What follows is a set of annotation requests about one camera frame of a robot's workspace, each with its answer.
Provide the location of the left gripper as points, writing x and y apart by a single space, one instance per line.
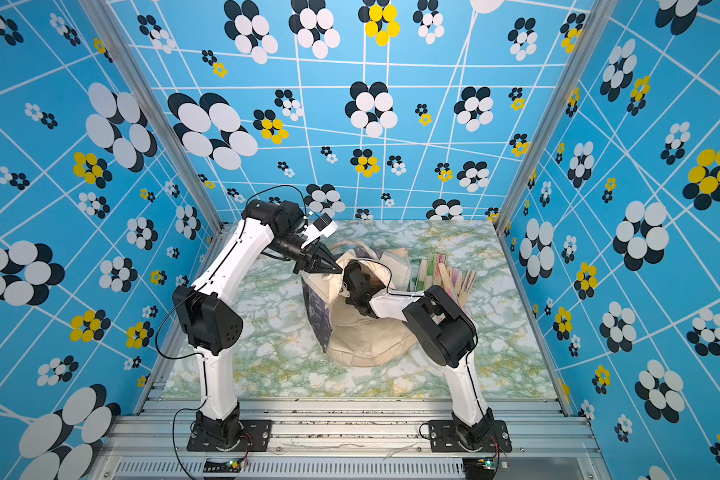
318 265

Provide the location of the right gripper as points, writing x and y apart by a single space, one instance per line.
349 301

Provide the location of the beige canvas tote bag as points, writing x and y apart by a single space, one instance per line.
345 334

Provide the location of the purple folding fan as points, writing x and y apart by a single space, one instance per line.
456 280

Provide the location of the pink tassel folding fan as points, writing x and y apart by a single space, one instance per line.
467 285

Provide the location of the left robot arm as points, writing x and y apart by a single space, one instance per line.
206 316

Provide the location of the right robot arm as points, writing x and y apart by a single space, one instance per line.
448 337

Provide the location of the right circuit board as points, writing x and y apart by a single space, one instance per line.
479 469

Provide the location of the circuit board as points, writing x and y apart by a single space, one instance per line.
223 466
479 469

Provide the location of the left circuit board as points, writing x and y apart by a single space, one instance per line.
223 466

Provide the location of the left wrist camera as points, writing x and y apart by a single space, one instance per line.
323 226

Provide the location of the aluminium frame rail base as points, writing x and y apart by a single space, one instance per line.
352 439

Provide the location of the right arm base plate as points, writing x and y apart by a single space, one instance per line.
448 436

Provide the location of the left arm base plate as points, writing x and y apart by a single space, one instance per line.
235 435

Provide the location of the left aluminium corner post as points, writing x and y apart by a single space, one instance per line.
133 74

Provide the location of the aluminium corner post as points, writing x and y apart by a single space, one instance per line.
133 74
597 21

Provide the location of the right aluminium corner post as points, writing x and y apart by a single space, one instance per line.
597 21

